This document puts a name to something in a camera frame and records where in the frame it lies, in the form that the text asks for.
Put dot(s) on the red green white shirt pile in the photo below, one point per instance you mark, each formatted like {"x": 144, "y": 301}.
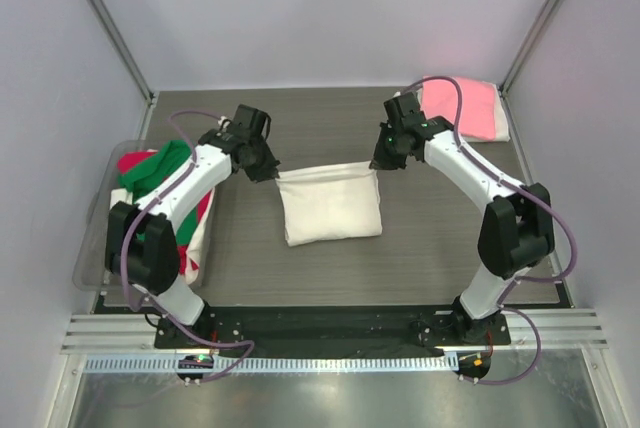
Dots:
{"x": 140, "y": 173}

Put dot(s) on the white and green raglan shirt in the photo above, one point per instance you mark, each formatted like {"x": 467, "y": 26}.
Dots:
{"x": 330, "y": 202}

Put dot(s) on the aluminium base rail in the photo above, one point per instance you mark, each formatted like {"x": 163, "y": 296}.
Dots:
{"x": 108, "y": 334}

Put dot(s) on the right aluminium frame post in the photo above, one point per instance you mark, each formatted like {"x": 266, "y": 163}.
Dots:
{"x": 538, "y": 28}

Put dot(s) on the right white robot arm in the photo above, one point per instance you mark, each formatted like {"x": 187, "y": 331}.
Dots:
{"x": 515, "y": 234}

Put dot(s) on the folded pink shirt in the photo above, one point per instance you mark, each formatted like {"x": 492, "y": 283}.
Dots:
{"x": 439, "y": 98}

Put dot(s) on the clear plastic bin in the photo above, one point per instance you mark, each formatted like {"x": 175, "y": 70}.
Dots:
{"x": 90, "y": 273}

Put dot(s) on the white slotted cable duct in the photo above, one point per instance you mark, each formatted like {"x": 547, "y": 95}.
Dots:
{"x": 183, "y": 364}

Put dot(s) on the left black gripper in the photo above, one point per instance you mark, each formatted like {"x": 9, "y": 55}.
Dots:
{"x": 267, "y": 170}

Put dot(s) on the aluminium frame post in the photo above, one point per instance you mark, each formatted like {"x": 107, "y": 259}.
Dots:
{"x": 116, "y": 39}
{"x": 538, "y": 28}

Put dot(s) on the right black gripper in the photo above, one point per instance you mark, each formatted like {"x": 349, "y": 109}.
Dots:
{"x": 382, "y": 160}

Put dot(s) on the folded white shirt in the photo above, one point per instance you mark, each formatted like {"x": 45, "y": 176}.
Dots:
{"x": 500, "y": 120}

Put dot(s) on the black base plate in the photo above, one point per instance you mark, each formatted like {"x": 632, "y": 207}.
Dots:
{"x": 346, "y": 332}

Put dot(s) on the left aluminium frame post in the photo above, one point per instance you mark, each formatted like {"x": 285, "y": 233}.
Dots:
{"x": 116, "y": 39}

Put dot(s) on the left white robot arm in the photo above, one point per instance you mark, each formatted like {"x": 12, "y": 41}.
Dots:
{"x": 141, "y": 241}

